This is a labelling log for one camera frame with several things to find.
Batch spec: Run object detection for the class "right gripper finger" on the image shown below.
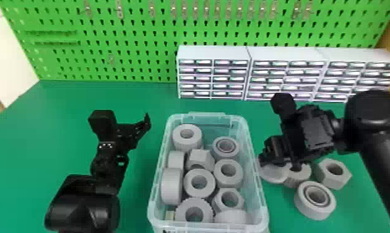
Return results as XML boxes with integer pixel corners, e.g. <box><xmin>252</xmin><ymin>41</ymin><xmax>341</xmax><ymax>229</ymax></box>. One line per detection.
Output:
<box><xmin>258</xmin><ymin>135</ymin><xmax>289</xmax><ymax>167</ymax></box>
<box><xmin>287</xmin><ymin>153</ymin><xmax>305</xmax><ymax>172</ymax></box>

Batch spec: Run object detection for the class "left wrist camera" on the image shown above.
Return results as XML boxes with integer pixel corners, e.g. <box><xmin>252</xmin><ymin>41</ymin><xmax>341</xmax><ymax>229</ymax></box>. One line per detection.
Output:
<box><xmin>88</xmin><ymin>109</ymin><xmax>119</xmax><ymax>140</ymax></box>

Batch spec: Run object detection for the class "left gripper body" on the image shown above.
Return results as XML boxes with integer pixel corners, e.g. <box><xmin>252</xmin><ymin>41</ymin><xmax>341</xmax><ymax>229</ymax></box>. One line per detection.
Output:
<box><xmin>111</xmin><ymin>122</ymin><xmax>142</xmax><ymax>156</ymax></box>

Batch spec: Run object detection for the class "white drawer cabinet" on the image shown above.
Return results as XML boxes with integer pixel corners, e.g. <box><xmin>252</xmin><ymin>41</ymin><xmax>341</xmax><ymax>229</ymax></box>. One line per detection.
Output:
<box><xmin>313</xmin><ymin>48</ymin><xmax>390</xmax><ymax>103</ymax></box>
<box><xmin>245</xmin><ymin>46</ymin><xmax>328</xmax><ymax>102</ymax></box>
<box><xmin>176</xmin><ymin>45</ymin><xmax>253</xmax><ymax>100</ymax></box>

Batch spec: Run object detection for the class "white panel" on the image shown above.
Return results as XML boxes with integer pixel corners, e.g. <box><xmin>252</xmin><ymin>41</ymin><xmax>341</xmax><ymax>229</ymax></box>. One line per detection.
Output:
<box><xmin>0</xmin><ymin>0</ymin><xmax>40</xmax><ymax>109</ymax></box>

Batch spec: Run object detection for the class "clear bin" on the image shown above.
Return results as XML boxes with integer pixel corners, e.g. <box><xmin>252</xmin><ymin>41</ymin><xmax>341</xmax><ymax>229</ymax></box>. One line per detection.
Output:
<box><xmin>147</xmin><ymin>112</ymin><xmax>271</xmax><ymax>233</ymax></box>

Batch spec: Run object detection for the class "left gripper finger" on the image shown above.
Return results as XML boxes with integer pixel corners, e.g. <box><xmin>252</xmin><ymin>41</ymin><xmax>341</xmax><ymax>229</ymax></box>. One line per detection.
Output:
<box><xmin>134</xmin><ymin>112</ymin><xmax>152</xmax><ymax>139</ymax></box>

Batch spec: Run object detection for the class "grey nut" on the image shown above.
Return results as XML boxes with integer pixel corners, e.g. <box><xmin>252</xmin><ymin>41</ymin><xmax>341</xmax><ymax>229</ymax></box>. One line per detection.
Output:
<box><xmin>313</xmin><ymin>158</ymin><xmax>353</xmax><ymax>191</ymax></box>
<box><xmin>212</xmin><ymin>187</ymin><xmax>246</xmax><ymax>214</ymax></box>
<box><xmin>185</xmin><ymin>149</ymin><xmax>216</xmax><ymax>172</ymax></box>

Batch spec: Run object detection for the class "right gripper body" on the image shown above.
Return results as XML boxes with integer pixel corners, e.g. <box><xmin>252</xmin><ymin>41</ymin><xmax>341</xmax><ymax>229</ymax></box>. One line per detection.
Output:
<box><xmin>278</xmin><ymin>104</ymin><xmax>338</xmax><ymax>164</ymax></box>

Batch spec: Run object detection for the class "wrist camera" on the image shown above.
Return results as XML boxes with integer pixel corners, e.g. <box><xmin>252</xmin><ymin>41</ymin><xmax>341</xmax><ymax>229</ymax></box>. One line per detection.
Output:
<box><xmin>88</xmin><ymin>109</ymin><xmax>119</xmax><ymax>140</ymax></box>
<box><xmin>270</xmin><ymin>92</ymin><xmax>298</xmax><ymax>124</ymax></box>

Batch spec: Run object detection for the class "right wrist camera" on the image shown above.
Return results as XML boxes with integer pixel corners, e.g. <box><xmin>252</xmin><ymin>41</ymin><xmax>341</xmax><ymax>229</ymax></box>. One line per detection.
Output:
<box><xmin>270</xmin><ymin>92</ymin><xmax>298</xmax><ymax>124</ymax></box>

